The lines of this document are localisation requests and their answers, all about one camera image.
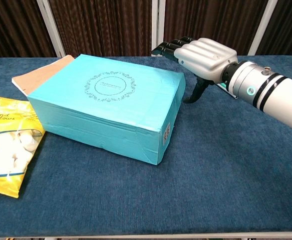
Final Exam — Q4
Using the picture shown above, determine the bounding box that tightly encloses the yellow marshmallow bag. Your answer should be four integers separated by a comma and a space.
0, 94, 46, 199

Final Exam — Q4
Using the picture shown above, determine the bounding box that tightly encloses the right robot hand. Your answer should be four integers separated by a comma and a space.
150, 36, 238, 104

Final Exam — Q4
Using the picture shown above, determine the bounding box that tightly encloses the turquoise cardboard shoe box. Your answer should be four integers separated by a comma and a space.
26, 54, 186, 166

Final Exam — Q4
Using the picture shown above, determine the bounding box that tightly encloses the dark pleated partition panel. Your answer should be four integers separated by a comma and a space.
0, 0, 63, 63
248, 0, 292, 56
37, 0, 159, 58
157, 0, 278, 56

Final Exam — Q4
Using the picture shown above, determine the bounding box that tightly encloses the blue table cloth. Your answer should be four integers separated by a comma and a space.
0, 56, 292, 237

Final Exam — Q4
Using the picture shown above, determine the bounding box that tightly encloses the brown spiral notebook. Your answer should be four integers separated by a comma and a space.
11, 54, 75, 97

